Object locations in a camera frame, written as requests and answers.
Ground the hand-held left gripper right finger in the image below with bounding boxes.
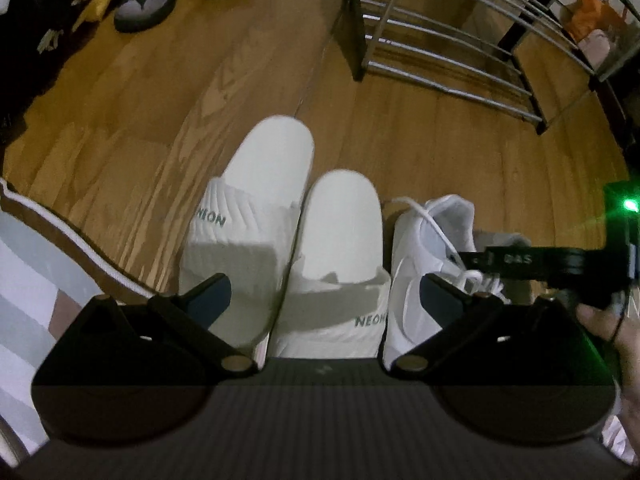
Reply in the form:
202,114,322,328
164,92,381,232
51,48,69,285
387,274,571,378

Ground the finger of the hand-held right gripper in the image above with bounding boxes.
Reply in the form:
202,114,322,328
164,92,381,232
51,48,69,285
460,245,608,286

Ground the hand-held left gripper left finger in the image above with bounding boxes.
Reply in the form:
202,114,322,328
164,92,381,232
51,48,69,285
75,272,258,378

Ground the white sneaker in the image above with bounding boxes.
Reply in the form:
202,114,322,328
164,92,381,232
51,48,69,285
382,195,533,366

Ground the white slide slipper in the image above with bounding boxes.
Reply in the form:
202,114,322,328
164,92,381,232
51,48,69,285
177,116,316,356
265,169,391,360

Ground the person's right hand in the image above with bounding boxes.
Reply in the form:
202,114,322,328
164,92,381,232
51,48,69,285
575,280,640,441

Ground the striped blanket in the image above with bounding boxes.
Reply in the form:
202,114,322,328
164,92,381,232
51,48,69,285
0,177,166,461

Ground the orange plastic bag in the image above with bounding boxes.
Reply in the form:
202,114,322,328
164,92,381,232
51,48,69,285
565,0,621,68

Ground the chrome shoe rack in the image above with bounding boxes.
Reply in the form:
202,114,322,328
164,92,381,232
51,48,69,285
345,0,640,136

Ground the dark cloth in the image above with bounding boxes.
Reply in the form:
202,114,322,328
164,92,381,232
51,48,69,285
0,0,101,126

